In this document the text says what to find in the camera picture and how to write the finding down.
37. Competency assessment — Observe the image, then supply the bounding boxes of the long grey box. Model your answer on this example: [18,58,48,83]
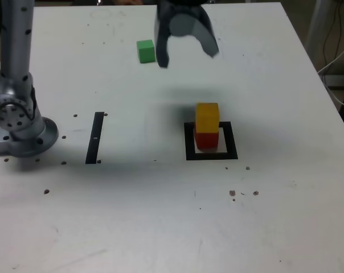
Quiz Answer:
[321,74,344,88]

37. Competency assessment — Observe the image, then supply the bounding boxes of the white cable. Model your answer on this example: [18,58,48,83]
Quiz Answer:
[317,39,344,108]

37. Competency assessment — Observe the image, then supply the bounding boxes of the black tape strip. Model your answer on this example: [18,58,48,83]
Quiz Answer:
[85,111,105,165]

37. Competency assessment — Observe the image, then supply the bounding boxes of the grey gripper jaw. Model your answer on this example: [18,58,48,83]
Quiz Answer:
[154,0,176,69]
[168,5,220,59]

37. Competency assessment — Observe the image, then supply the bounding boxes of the red cube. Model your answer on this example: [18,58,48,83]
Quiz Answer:
[193,126,219,151]

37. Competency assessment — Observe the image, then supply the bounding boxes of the white upright post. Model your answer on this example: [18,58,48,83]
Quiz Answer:
[305,0,329,62]

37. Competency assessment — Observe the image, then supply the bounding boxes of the green cube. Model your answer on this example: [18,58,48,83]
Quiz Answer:
[136,39,156,64]

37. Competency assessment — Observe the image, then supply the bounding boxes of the yellow cube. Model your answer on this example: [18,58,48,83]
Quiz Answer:
[195,101,220,134]

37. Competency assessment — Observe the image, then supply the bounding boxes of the black tape square outline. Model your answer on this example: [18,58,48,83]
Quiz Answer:
[183,121,239,162]

